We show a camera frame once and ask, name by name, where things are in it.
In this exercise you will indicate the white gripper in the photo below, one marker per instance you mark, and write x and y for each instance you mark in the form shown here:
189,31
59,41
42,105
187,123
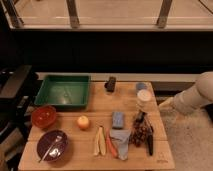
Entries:
166,105

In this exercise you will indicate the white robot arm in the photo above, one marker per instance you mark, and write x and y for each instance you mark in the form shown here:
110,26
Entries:
197,96

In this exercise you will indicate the white paper cup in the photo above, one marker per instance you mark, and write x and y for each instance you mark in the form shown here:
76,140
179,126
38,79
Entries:
143,98

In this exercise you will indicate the bunch of dark grapes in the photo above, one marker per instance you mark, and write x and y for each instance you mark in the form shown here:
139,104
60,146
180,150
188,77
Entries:
139,131

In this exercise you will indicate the blue sponge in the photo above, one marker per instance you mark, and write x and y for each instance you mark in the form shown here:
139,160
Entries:
118,120

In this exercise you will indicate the grey cloth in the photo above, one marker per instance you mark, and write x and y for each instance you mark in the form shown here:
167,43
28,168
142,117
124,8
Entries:
122,139

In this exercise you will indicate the small black box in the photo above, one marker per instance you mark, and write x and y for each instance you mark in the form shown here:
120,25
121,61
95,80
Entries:
110,84

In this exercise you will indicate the orange carrot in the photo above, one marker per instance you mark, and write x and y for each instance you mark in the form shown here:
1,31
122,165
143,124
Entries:
110,145

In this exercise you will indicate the yellow apple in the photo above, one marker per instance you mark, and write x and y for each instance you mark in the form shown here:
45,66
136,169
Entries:
83,122

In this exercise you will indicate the green plastic tray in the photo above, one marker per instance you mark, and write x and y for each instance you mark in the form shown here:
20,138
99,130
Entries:
64,92

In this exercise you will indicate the dark purple bowl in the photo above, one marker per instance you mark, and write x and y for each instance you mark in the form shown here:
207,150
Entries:
58,149

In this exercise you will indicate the red bowl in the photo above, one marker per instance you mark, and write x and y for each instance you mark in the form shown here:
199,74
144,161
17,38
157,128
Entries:
42,117

